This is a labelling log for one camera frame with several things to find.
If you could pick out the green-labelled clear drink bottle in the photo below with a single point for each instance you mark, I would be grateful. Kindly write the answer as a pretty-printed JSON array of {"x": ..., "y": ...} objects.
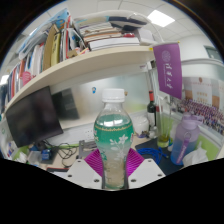
[{"x": 113, "y": 136}]

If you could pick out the ceiling lights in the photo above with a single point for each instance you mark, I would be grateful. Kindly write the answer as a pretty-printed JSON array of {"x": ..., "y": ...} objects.
[{"x": 161, "y": 18}]

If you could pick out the crumpled white tissue pack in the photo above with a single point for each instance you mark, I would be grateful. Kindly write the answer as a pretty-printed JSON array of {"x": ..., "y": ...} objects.
[{"x": 195, "y": 158}]

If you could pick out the black computer monitor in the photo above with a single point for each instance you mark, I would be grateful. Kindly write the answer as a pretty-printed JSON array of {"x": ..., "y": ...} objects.
[{"x": 33, "y": 120}]

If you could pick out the purple hanging flag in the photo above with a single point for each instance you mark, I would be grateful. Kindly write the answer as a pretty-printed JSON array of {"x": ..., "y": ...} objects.
[{"x": 168, "y": 70}]

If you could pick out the black desk mat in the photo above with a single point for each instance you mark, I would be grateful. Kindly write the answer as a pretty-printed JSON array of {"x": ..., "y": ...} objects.
[{"x": 156, "y": 163}]

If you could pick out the beige shelf unit with books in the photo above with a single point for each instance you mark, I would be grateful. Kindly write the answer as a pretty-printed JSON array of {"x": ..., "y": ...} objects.
[{"x": 83, "y": 60}]

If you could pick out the group photo wall poster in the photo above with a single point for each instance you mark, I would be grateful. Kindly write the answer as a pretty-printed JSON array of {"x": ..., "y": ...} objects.
[{"x": 203, "y": 106}]

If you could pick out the glass vase with green stems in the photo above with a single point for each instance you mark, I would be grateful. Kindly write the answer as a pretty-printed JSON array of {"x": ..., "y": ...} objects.
[{"x": 163, "y": 138}]

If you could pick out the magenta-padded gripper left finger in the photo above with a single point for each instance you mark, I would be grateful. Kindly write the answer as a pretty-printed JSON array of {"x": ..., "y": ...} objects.
[{"x": 81, "y": 173}]

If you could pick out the large purple water jug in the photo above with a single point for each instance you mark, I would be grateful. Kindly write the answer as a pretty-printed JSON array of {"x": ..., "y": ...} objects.
[{"x": 185, "y": 143}]

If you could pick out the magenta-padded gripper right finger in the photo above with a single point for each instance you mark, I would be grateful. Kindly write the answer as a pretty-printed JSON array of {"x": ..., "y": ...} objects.
[{"x": 146, "y": 172}]

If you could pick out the dark wine bottle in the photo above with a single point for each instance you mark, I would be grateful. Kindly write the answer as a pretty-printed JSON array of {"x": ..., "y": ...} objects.
[{"x": 151, "y": 111}]

